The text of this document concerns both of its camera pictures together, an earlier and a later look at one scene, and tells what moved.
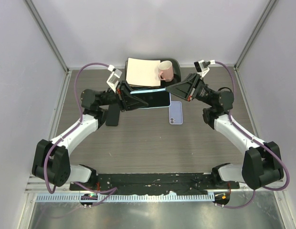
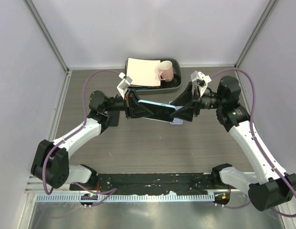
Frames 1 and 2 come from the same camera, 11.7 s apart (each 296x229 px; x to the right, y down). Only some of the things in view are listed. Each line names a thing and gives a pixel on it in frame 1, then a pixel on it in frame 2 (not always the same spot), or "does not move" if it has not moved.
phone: [154, 98] to [161, 111]
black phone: [112, 116] does not move
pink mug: [166, 71] does not move
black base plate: [146, 182] does not move
